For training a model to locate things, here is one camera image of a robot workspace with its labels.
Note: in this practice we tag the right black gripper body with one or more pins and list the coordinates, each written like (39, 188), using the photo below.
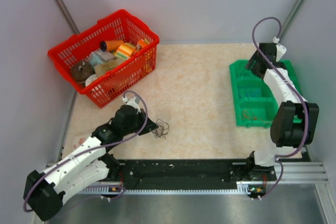
(251, 64)

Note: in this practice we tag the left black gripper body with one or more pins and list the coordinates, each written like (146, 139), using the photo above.
(138, 122)

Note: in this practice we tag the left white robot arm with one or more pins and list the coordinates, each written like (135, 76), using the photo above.
(46, 192)

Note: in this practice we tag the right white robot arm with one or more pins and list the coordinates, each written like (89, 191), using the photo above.
(295, 121)

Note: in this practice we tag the green compartment tray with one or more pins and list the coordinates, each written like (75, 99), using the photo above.
(256, 101)

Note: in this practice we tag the white round lid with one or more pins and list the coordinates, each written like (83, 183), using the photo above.
(91, 79)

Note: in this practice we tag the brown cardboard box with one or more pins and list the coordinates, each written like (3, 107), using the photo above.
(103, 68)

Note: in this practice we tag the brown round bun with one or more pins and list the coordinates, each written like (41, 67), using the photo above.
(81, 71)

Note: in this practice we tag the red plastic shopping basket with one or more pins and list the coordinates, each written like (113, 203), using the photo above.
(118, 25)

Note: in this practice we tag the yellow striped sponge pack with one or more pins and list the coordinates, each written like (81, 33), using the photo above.
(125, 51)

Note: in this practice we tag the pale blue box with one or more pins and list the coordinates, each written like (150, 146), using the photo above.
(98, 57)

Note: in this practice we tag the orange snack packet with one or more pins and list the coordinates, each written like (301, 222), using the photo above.
(141, 44)

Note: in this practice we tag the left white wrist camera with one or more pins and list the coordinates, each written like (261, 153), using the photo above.
(133, 102)

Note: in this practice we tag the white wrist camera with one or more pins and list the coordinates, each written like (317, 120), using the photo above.
(133, 102)
(280, 49)

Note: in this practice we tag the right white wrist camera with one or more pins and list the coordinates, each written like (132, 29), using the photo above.
(280, 49)

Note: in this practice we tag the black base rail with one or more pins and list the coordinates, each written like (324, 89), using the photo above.
(184, 174)

